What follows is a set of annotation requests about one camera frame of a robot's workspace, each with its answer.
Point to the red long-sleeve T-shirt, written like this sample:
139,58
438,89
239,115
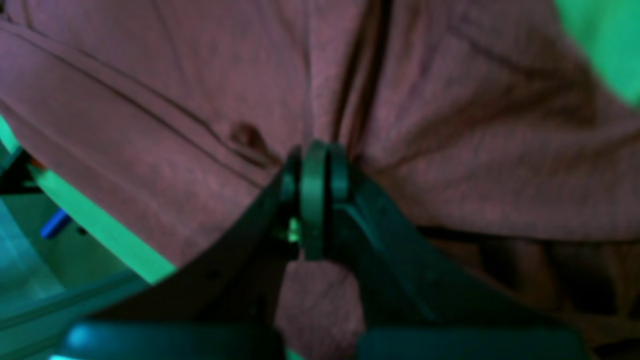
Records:
450,125

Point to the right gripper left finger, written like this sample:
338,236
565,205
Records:
222,305

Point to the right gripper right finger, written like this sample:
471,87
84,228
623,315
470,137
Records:
417,303

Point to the green table cloth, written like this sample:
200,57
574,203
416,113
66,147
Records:
605,45

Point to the blue clamp handle top right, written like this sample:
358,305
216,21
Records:
54,226

